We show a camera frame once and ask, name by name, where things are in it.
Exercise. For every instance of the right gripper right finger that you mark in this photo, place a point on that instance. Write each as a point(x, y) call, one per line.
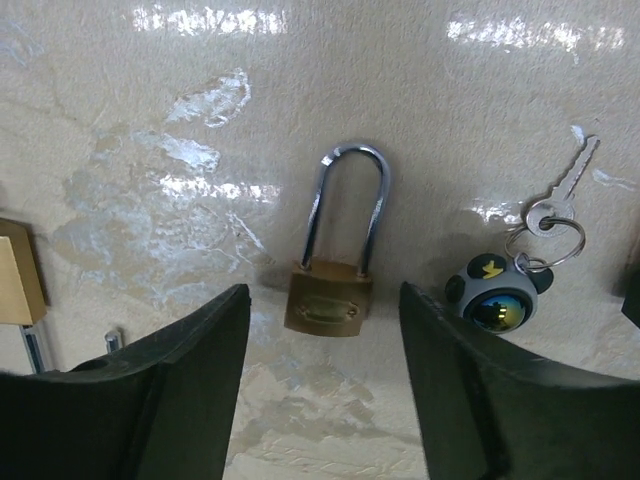
point(489, 409)

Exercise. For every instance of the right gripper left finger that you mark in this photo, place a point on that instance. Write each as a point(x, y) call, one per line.
point(159, 408)

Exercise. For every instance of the large brass padlock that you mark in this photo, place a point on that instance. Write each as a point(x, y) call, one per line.
point(23, 295)

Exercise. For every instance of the small brass padlock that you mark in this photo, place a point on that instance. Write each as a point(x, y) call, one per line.
point(332, 299)

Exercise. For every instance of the orange padlock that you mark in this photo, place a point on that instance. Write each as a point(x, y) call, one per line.
point(631, 303)

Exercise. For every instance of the panda keychain figure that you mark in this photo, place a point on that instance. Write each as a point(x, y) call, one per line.
point(495, 293)

